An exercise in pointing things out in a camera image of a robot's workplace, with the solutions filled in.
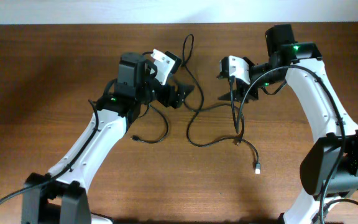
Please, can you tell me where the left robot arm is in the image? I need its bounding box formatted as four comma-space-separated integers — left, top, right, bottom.
21, 50, 193, 223

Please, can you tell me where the left camera cable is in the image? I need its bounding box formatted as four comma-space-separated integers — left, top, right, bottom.
0, 99, 100, 224

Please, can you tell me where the black USB cable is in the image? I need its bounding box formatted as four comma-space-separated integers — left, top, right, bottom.
181, 33, 262, 175

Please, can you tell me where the thin black audio cable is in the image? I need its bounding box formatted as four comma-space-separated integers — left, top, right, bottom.
130, 104, 170, 144

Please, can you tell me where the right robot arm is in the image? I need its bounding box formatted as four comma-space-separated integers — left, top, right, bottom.
218, 24, 358, 223

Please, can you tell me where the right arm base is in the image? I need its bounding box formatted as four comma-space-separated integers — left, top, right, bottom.
277, 213, 285, 224

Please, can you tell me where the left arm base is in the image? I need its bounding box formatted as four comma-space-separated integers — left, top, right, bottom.
91, 213, 114, 224

